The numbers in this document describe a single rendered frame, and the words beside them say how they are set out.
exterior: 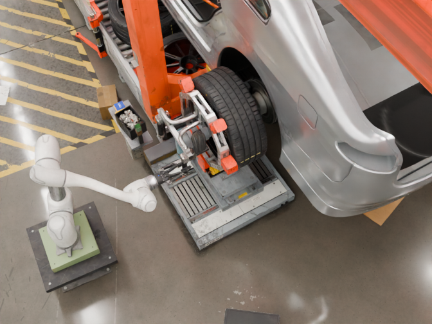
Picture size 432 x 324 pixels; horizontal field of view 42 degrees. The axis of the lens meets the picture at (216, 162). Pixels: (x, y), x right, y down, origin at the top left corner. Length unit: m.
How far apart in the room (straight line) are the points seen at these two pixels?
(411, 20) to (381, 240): 3.19
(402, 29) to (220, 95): 2.26
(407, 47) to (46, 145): 2.47
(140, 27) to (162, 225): 1.59
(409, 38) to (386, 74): 2.72
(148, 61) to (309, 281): 1.90
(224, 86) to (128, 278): 1.58
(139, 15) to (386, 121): 1.69
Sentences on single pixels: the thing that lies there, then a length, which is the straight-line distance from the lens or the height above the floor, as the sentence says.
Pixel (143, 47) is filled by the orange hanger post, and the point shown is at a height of 1.31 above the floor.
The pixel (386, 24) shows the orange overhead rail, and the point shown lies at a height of 3.00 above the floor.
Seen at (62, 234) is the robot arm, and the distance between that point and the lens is 3.73.
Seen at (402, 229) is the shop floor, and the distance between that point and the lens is 4.43.
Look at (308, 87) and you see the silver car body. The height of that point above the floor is 1.62.
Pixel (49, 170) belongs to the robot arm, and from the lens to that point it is 3.26.
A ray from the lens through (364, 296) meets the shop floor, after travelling 4.16.
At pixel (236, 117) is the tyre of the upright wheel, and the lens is 3.38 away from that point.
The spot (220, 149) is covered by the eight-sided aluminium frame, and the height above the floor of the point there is 0.97.
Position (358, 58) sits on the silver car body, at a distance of 3.91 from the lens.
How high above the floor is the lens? 3.85
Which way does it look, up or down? 58 degrees down
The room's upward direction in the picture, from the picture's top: 2 degrees counter-clockwise
